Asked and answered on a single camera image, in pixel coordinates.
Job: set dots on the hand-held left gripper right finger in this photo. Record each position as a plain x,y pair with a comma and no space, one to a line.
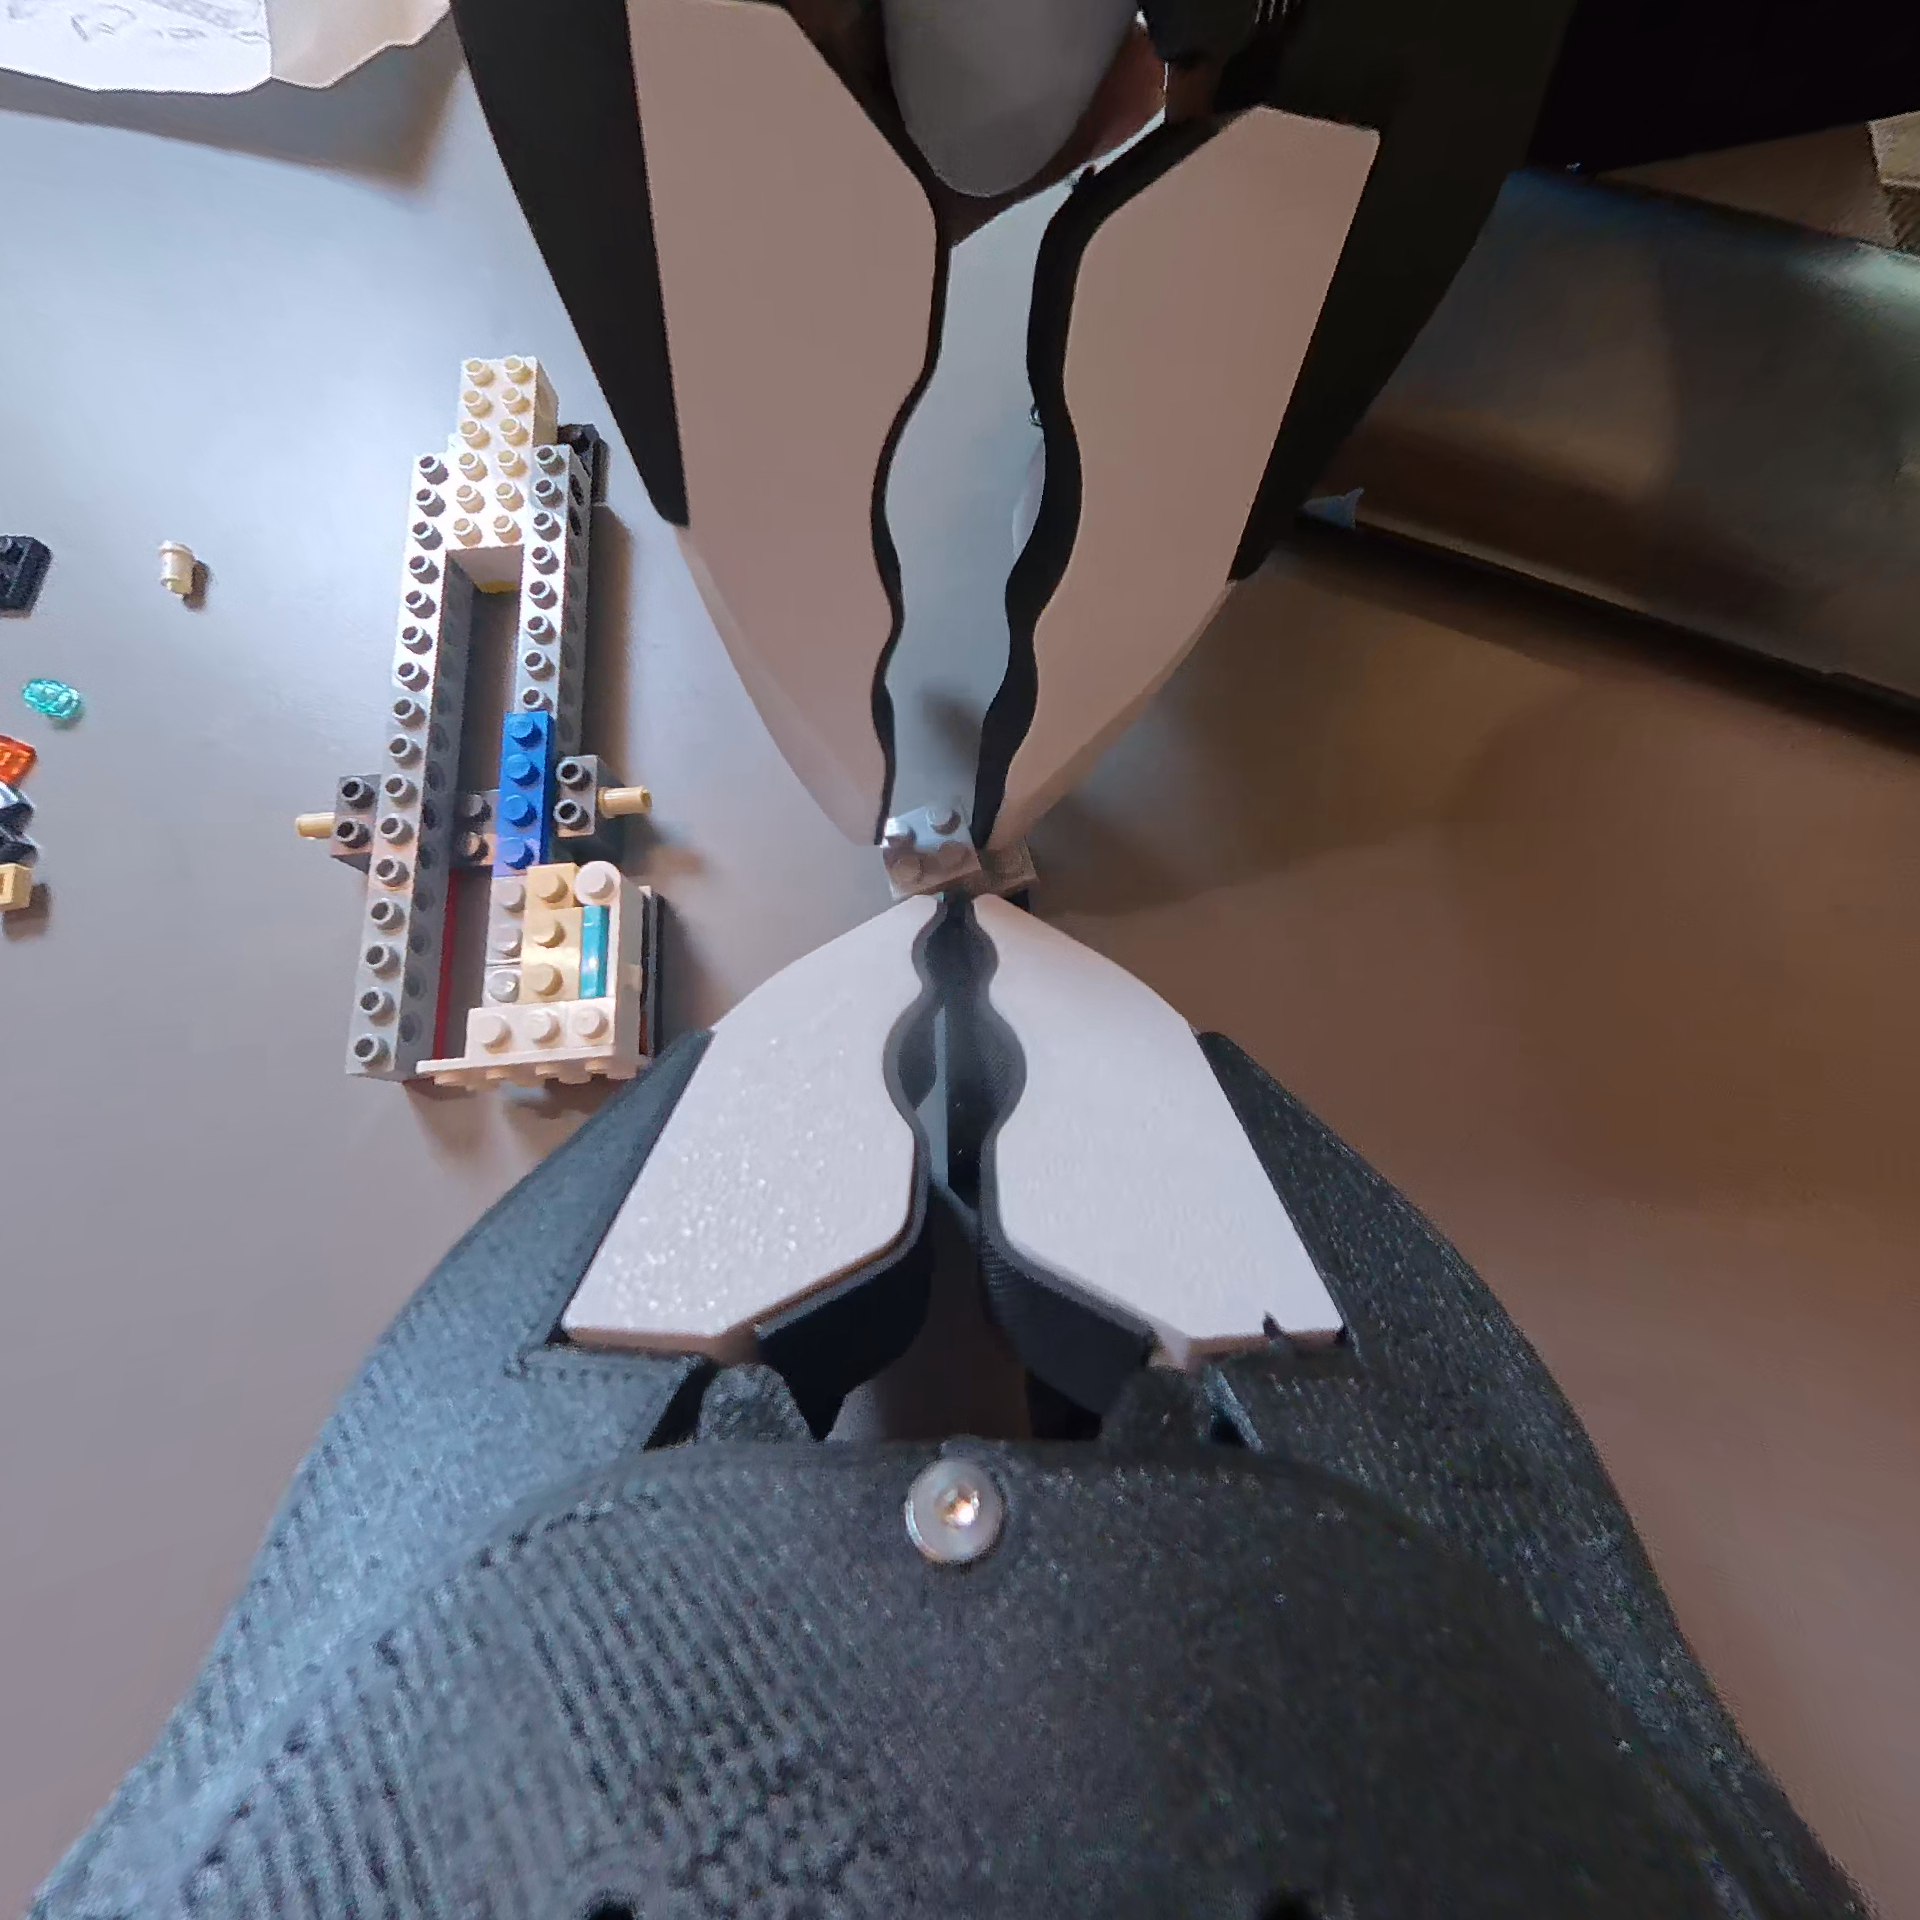
1154,1185

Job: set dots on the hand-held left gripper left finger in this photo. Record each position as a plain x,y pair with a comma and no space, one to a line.
749,1185

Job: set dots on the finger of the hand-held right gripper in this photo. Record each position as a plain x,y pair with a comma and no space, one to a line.
764,376
1184,404

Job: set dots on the grey lego bracket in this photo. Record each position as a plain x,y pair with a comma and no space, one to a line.
937,850

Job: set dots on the grey lego vehicle chassis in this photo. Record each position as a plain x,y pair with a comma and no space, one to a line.
397,750

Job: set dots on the tan lego pin piece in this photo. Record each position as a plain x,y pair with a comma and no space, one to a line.
180,569

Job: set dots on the pile of small lego pieces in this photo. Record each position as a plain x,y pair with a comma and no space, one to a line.
19,569

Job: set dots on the dark bag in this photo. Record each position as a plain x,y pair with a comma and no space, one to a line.
1651,451

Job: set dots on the white printed paper bag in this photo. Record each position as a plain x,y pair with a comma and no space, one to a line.
180,36

